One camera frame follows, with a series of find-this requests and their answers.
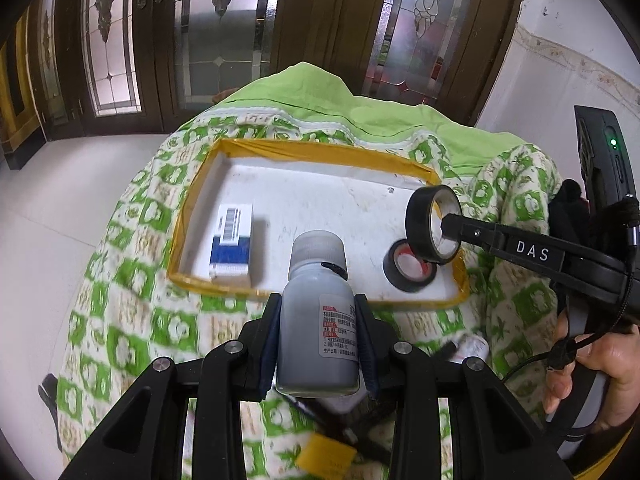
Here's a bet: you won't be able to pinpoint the wooden stained glass doors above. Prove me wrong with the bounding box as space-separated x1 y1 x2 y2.
26 0 521 140

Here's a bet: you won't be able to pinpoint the gold framed cabinet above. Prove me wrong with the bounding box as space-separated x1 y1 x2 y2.
1 11 46 170

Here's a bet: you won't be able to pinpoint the white tray with yellow tape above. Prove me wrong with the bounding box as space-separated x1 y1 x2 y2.
167 139 470 310

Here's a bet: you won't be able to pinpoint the yellow tape roll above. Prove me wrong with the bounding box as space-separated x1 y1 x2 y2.
295 434 357 480

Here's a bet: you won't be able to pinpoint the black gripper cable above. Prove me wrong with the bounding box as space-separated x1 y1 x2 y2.
499 194 640 386

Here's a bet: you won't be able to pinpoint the white pill bottle red label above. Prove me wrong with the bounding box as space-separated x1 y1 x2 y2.
449 334 489 364

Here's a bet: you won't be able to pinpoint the black device green light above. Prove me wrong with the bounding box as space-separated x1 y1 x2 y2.
574 105 637 214

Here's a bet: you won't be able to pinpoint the person right hand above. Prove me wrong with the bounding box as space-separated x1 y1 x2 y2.
544 324 640 432

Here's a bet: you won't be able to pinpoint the green patterned quilt cover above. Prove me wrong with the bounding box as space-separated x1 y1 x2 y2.
56 63 562 479

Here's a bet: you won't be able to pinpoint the black garment on chair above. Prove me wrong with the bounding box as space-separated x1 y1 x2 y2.
548 179 594 248

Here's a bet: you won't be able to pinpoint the black tape roll red core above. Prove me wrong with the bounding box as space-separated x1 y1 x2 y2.
383 240 437 294

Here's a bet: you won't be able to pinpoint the black tape roll white core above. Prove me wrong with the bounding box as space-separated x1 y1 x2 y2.
405 184 462 264

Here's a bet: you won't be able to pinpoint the grey white plastic bottle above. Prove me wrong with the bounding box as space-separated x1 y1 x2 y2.
276 230 359 398

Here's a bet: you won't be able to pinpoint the blue white small box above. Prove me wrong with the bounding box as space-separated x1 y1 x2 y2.
208 204 253 285

